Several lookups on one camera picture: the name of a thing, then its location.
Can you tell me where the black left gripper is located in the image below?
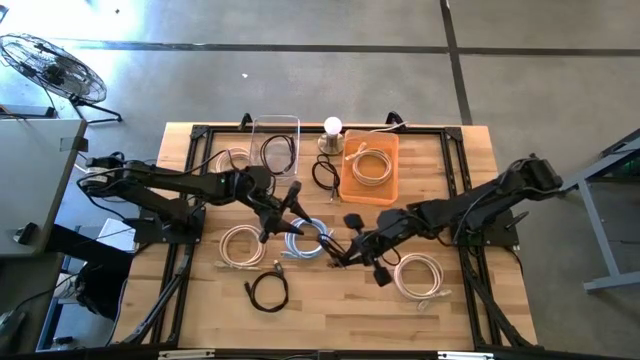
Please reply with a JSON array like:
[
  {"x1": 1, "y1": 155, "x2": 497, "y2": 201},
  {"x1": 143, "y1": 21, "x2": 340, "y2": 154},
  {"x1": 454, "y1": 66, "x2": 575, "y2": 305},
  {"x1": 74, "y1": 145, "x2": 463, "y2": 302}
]
[{"x1": 249, "y1": 181, "x2": 313, "y2": 245}]

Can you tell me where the white bracket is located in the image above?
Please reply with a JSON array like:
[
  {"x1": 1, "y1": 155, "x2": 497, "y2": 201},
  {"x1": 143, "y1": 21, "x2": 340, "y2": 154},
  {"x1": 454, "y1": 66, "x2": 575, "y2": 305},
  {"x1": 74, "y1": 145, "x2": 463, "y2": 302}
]
[
  {"x1": 437, "y1": 351, "x2": 495, "y2": 360},
  {"x1": 158, "y1": 349, "x2": 216, "y2": 360}
]

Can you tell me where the small black device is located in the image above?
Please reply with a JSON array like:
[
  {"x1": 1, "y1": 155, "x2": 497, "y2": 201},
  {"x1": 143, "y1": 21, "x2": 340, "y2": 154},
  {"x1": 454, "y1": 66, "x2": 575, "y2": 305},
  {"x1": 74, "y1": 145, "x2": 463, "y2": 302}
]
[{"x1": 13, "y1": 222, "x2": 40, "y2": 245}]

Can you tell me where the black aluminium table frame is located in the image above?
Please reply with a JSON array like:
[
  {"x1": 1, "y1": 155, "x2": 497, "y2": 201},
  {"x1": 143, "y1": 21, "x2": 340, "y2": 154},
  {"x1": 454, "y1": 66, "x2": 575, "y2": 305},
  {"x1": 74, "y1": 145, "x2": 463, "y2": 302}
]
[{"x1": 112, "y1": 122, "x2": 539, "y2": 351}]

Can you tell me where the beige ethernet cable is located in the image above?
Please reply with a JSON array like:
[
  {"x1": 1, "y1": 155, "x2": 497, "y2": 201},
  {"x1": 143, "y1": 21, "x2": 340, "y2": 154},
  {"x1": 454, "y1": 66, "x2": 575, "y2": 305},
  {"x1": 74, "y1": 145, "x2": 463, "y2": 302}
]
[
  {"x1": 214, "y1": 223, "x2": 269, "y2": 272},
  {"x1": 392, "y1": 251, "x2": 454, "y2": 312},
  {"x1": 214, "y1": 146, "x2": 252, "y2": 174},
  {"x1": 344, "y1": 142, "x2": 394, "y2": 187}
]

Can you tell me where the white bulb on metal base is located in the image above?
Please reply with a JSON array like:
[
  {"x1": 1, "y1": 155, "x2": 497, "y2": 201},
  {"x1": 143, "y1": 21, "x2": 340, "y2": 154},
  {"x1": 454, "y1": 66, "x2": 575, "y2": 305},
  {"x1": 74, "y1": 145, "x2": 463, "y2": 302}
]
[{"x1": 317, "y1": 115, "x2": 346, "y2": 156}]

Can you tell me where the black chair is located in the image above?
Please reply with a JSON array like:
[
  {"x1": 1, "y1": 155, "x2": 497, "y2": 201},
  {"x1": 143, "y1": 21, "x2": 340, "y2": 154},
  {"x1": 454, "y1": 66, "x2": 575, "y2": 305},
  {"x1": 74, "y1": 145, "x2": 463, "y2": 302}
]
[{"x1": 44, "y1": 224, "x2": 136, "y2": 321}]

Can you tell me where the light blue ethernet cable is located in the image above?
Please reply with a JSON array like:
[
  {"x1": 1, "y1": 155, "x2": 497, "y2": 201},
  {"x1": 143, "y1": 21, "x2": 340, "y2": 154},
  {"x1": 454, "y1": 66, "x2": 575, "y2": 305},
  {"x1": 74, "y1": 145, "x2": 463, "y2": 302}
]
[{"x1": 280, "y1": 215, "x2": 335, "y2": 261}]

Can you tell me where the black usb cable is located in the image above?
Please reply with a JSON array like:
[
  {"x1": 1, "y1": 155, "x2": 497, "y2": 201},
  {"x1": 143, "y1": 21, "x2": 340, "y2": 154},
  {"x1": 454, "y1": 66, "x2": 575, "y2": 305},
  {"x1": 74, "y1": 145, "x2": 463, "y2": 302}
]
[
  {"x1": 243, "y1": 259, "x2": 291, "y2": 314},
  {"x1": 311, "y1": 153, "x2": 342, "y2": 201},
  {"x1": 259, "y1": 133, "x2": 297, "y2": 176},
  {"x1": 317, "y1": 232, "x2": 351, "y2": 269}
]

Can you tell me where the black floor fan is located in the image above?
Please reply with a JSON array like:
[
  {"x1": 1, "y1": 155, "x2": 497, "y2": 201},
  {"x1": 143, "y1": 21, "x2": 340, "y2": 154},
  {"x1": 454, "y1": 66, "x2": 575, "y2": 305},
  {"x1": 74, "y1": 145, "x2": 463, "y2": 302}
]
[{"x1": 0, "y1": 32, "x2": 124, "y2": 124}]

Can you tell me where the clear plastic bin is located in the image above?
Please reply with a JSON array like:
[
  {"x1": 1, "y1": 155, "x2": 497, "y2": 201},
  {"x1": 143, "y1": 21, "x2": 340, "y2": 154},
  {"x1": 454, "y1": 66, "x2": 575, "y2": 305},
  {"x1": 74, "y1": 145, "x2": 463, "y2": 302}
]
[{"x1": 248, "y1": 114, "x2": 302, "y2": 182}]

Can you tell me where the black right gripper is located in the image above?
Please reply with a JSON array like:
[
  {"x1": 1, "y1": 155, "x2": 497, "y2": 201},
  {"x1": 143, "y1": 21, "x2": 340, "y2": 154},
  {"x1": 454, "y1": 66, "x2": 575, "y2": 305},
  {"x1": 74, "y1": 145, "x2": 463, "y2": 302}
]
[{"x1": 333, "y1": 213, "x2": 396, "y2": 288}]

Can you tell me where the grey side table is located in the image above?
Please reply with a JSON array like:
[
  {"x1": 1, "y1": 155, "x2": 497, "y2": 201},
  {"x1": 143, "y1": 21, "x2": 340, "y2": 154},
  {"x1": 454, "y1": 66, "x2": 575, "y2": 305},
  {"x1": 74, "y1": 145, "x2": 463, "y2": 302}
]
[{"x1": 0, "y1": 117, "x2": 89, "y2": 259}]

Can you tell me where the grey metal stand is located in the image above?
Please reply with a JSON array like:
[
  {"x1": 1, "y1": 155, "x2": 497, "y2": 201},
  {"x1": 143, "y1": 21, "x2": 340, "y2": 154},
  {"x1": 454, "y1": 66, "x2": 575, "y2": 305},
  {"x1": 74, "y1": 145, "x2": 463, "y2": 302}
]
[{"x1": 554, "y1": 127, "x2": 640, "y2": 294}]

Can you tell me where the white box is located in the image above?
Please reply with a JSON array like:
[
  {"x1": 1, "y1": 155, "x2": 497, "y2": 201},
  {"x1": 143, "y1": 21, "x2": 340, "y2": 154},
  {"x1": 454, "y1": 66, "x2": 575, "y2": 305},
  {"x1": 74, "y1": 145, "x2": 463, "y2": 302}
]
[{"x1": 97, "y1": 218, "x2": 137, "y2": 253}]

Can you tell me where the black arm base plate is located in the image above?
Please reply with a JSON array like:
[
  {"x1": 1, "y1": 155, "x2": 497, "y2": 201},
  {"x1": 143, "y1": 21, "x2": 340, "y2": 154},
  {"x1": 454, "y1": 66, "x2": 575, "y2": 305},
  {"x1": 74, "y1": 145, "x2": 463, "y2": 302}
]
[
  {"x1": 134, "y1": 207, "x2": 206, "y2": 245},
  {"x1": 452, "y1": 209, "x2": 520, "y2": 247}
]

